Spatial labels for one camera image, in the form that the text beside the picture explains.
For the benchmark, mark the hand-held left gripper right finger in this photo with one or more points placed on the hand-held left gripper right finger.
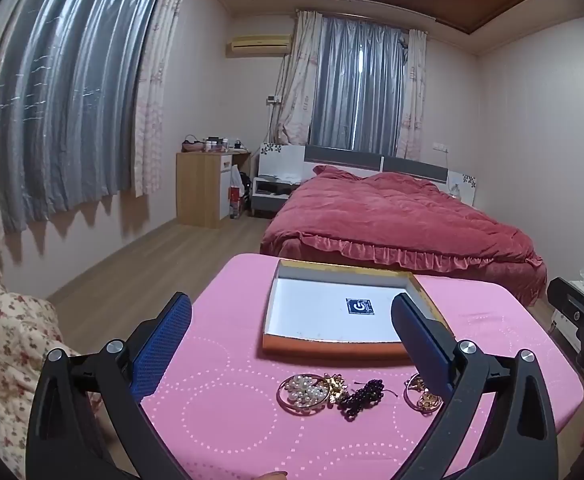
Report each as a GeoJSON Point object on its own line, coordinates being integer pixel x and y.
{"type": "Point", "coordinates": [424, 347]}

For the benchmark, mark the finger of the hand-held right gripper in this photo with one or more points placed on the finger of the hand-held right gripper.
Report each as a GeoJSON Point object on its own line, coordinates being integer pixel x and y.
{"type": "Point", "coordinates": [567, 296]}

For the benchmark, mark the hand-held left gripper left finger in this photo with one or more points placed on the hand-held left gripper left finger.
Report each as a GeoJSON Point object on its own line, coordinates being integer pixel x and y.
{"type": "Point", "coordinates": [161, 342]}

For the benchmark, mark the gold hoop earrings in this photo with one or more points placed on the gold hoop earrings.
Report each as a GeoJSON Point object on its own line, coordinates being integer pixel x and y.
{"type": "Point", "coordinates": [422, 400]}

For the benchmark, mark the gold flower brooch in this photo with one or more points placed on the gold flower brooch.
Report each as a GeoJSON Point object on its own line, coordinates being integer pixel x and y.
{"type": "Point", "coordinates": [336, 385]}

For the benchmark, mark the white shallow box gold rim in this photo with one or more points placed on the white shallow box gold rim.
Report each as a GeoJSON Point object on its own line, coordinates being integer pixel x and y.
{"type": "Point", "coordinates": [332, 310]}

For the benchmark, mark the pink dotted tablecloth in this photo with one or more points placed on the pink dotted tablecloth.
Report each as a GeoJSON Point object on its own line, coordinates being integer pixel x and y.
{"type": "Point", "coordinates": [232, 410]}

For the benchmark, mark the red ruffled duvet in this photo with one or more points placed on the red ruffled duvet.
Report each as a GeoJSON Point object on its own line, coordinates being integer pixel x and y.
{"type": "Point", "coordinates": [397, 215]}

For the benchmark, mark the white flower-print headboard panel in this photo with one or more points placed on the white flower-print headboard panel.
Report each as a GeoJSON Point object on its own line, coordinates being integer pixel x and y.
{"type": "Point", "coordinates": [279, 160]}
{"type": "Point", "coordinates": [464, 187]}

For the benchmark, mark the floral print blanket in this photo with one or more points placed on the floral print blanket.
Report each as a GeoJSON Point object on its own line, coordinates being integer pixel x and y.
{"type": "Point", "coordinates": [7, 340]}

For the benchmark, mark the wooden desk cabinet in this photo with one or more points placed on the wooden desk cabinet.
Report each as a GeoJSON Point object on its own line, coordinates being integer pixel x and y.
{"type": "Point", "coordinates": [199, 190]}

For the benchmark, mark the red bag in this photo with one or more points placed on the red bag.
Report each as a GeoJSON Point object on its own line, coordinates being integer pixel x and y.
{"type": "Point", "coordinates": [235, 201]}

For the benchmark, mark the white nightstand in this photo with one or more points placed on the white nightstand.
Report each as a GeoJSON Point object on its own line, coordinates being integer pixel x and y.
{"type": "Point", "coordinates": [269, 197]}

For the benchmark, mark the pink basket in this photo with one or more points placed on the pink basket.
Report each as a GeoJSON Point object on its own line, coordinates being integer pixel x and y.
{"type": "Point", "coordinates": [190, 146]}

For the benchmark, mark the small bottles on desk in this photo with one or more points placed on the small bottles on desk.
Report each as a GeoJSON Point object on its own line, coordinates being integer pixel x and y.
{"type": "Point", "coordinates": [217, 144]}

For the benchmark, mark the grey bed headboard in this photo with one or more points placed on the grey bed headboard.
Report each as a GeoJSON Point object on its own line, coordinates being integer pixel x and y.
{"type": "Point", "coordinates": [342, 155]}

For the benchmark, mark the pink floral window curtain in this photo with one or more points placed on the pink floral window curtain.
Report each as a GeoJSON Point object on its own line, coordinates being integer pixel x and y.
{"type": "Point", "coordinates": [299, 80]}
{"type": "Point", "coordinates": [412, 95]}

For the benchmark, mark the long pink floral curtain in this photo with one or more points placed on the long pink floral curtain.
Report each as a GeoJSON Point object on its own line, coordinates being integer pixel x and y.
{"type": "Point", "coordinates": [159, 85]}

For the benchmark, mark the large grey pleated curtain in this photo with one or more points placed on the large grey pleated curtain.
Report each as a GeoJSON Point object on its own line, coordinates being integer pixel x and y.
{"type": "Point", "coordinates": [72, 90]}

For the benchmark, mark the small grey window curtain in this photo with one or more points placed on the small grey window curtain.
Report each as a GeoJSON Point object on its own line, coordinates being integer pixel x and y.
{"type": "Point", "coordinates": [357, 85]}

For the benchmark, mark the white wall socket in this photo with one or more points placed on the white wall socket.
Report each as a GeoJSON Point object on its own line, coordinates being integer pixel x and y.
{"type": "Point", "coordinates": [439, 147]}

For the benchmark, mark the wall thermostat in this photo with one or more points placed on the wall thermostat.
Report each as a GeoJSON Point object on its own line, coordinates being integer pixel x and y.
{"type": "Point", "coordinates": [273, 99]}

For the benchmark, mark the wall air conditioner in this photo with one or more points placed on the wall air conditioner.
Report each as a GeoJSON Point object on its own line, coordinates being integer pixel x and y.
{"type": "Point", "coordinates": [258, 46]}

